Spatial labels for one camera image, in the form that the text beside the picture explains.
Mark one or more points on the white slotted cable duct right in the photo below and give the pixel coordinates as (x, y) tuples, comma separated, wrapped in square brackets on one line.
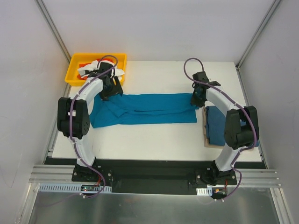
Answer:
[(204, 191)]

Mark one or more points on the white slotted cable duct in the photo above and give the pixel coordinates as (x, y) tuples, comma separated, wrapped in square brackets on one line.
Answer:
[(73, 188), (204, 191)]

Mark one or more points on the white slotted cable duct left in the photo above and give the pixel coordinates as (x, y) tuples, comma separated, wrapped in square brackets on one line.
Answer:
[(73, 188)]

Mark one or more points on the aluminium frame rail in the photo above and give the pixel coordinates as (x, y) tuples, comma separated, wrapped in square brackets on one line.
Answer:
[(260, 178)]

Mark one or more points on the white t-shirt in bin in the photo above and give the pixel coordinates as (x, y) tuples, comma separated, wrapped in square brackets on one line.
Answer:
[(86, 68)]

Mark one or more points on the left vertical aluminium post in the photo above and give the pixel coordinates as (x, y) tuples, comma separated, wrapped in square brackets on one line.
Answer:
[(46, 15)]

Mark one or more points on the brown cardboard sheet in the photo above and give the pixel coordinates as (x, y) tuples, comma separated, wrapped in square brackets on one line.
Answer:
[(205, 137)]

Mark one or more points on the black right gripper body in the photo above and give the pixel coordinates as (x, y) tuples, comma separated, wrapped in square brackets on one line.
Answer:
[(197, 99)]

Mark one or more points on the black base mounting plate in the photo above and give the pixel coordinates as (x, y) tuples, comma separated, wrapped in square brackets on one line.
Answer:
[(154, 177)]

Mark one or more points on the folded dark blue t-shirt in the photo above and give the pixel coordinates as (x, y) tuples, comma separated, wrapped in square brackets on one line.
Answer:
[(217, 126)]

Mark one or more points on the teal t-shirt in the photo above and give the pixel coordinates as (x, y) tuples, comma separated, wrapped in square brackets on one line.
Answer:
[(143, 109)]

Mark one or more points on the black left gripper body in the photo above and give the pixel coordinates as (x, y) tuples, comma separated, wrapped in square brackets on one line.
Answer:
[(111, 92)]

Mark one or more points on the yellow plastic bin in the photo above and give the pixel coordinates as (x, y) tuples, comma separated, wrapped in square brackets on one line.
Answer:
[(80, 60)]

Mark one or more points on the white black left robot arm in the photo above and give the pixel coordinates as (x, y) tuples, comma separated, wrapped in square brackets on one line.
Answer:
[(73, 117)]

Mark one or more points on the vertical aluminium post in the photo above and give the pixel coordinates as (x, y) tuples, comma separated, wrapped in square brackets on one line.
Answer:
[(46, 15), (260, 29)]

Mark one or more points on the orange t-shirt in bin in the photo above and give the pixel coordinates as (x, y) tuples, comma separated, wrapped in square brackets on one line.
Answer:
[(105, 65)]

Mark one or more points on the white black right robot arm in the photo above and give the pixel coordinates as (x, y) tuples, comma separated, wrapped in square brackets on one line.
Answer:
[(241, 126)]

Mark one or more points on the right vertical aluminium post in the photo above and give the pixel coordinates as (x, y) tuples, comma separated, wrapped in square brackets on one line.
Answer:
[(260, 29)]

